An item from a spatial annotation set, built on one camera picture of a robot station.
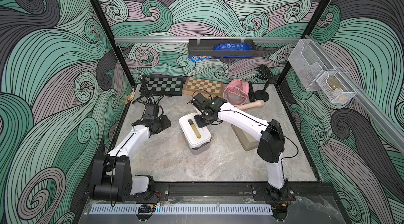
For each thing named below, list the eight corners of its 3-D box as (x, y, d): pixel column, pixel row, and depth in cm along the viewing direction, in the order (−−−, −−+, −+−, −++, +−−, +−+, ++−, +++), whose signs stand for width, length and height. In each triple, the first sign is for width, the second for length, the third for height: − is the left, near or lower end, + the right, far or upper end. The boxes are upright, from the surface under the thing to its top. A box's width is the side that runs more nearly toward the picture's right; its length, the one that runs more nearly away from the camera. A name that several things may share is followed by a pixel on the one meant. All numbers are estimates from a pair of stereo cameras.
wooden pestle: (236, 111, 107) (237, 108, 104) (234, 106, 109) (235, 104, 107) (263, 105, 110) (265, 103, 107) (261, 101, 112) (262, 99, 110)
